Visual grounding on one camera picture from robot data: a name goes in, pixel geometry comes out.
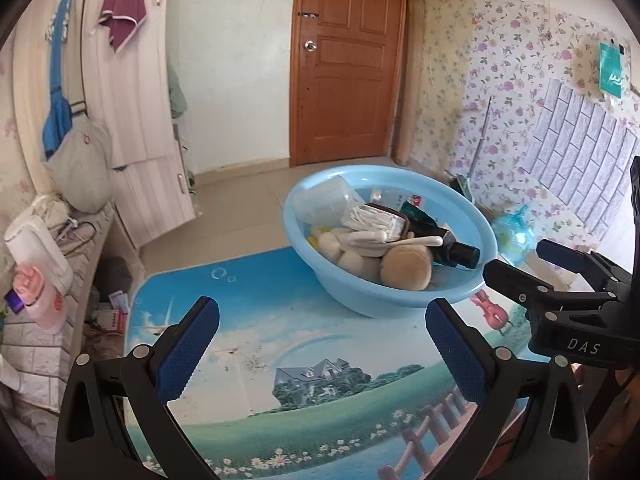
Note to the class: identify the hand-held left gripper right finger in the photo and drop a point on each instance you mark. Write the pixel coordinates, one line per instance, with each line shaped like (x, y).
(455, 355)

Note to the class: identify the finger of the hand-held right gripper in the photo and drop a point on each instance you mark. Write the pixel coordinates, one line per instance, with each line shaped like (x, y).
(515, 282)
(565, 257)

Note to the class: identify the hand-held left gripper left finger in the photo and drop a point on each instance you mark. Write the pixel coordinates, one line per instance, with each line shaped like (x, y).
(190, 347)

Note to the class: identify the black bottle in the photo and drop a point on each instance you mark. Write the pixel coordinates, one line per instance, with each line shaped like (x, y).
(440, 245)

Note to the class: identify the light blue plastic basin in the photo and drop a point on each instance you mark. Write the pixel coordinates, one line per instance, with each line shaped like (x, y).
(360, 295)

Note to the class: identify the white wooden massager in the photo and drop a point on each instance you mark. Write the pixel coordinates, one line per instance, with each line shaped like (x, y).
(330, 245)

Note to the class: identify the blue plastic bag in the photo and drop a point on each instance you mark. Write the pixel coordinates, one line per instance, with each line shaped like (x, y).
(515, 240)

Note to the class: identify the small cardboard box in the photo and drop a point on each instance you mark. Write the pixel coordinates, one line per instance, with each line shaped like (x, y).
(119, 312)

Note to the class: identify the green red packet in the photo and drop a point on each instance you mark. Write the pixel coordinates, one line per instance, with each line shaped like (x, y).
(412, 202)

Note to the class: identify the pink cup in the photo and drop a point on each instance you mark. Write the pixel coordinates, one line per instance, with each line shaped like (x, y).
(42, 305)

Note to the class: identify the clear cotton swab box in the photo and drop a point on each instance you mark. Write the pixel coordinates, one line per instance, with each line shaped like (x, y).
(370, 220)

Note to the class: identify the brick-patterned side counter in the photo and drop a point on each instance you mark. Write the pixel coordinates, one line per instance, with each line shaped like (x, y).
(30, 350)

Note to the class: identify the white electric kettle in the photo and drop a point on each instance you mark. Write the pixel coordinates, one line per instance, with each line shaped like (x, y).
(35, 245)

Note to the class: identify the grey fabric bag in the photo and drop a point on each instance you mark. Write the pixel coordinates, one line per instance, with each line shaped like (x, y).
(82, 170)

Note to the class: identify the light wood wardrobe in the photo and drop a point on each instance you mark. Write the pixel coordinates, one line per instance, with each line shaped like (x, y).
(140, 110)

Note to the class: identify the brown wooden door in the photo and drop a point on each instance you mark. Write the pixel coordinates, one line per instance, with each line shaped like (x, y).
(350, 100)

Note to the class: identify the pale green coat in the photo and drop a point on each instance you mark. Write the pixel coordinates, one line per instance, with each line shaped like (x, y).
(177, 92)

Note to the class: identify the silver door knob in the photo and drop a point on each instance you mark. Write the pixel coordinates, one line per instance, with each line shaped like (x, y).
(310, 46)

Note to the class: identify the door latch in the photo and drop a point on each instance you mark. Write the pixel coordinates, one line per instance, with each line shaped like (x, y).
(309, 14)

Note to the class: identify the maroon towel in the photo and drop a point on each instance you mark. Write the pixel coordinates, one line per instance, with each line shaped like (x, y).
(122, 5)

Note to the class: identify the white brick wall panel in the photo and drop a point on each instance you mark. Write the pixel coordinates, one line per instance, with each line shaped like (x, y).
(580, 150)

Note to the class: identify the teal wall poster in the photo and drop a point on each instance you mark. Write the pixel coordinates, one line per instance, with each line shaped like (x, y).
(612, 70)

